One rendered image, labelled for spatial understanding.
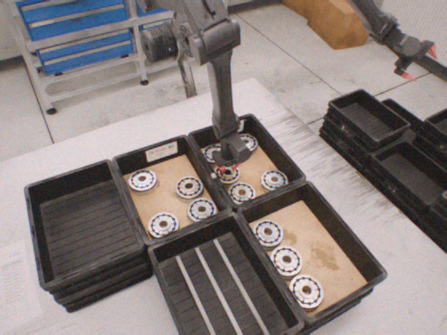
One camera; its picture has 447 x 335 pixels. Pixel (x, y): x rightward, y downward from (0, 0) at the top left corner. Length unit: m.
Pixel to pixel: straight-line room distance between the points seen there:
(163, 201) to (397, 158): 1.53
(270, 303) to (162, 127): 1.01
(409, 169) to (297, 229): 1.19
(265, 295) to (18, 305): 0.81
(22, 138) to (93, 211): 1.80
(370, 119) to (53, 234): 1.86
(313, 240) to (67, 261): 0.81
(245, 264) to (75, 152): 0.97
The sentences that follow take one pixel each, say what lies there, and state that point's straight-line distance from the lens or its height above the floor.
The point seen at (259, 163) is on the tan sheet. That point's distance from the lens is 1.36.
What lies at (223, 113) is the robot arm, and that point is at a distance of 0.98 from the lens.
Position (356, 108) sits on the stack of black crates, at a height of 0.49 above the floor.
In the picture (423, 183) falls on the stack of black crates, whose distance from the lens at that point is 2.23.
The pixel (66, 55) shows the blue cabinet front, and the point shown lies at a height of 0.44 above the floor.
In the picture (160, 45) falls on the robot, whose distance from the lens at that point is 1.91.
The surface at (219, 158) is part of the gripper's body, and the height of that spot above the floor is 0.96.
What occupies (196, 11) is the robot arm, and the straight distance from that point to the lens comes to 0.75.
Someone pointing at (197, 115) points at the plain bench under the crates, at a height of 0.70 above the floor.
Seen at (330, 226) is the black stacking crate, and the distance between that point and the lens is 1.20.
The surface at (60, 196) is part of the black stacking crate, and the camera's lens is 1.36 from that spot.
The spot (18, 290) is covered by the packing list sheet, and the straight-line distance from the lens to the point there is 1.38.
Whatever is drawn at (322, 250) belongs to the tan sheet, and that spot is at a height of 0.83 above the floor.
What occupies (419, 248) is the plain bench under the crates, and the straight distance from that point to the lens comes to 1.51.
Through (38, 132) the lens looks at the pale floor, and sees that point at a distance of 3.01.
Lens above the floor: 1.84
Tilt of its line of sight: 50 degrees down
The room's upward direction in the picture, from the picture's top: 3 degrees clockwise
